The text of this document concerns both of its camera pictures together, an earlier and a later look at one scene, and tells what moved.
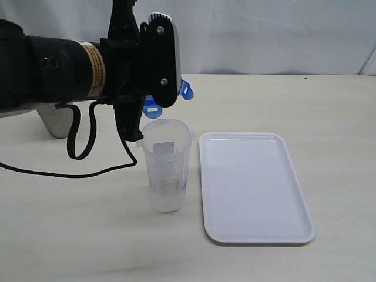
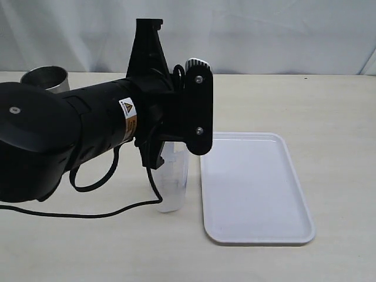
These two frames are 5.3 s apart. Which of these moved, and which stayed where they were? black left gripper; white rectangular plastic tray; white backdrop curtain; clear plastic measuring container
Moved: black left gripper
Stayed: clear plastic measuring container; white backdrop curtain; white rectangular plastic tray
